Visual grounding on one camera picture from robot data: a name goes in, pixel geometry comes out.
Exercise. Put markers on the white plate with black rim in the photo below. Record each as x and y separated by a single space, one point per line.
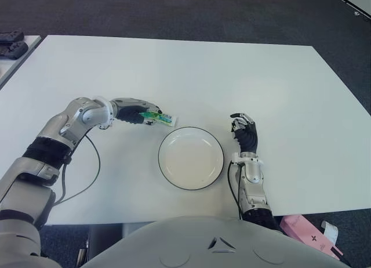
191 160

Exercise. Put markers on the green toothpaste tube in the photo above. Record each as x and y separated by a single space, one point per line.
165 118

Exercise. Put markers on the pink cardboard box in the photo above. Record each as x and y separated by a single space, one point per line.
301 230

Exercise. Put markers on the black game controller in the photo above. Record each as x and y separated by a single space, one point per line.
11 36
13 50

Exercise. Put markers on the white paper tag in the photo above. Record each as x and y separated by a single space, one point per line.
330 231

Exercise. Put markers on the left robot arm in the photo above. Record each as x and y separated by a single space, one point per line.
58 128

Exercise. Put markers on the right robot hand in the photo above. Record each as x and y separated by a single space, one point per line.
247 137

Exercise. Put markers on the white side table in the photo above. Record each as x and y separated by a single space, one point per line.
29 47

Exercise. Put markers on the grey robot torso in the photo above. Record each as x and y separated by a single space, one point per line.
203 242

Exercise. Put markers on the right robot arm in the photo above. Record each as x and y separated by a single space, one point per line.
253 175

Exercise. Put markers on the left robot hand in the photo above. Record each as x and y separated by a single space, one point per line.
130 105

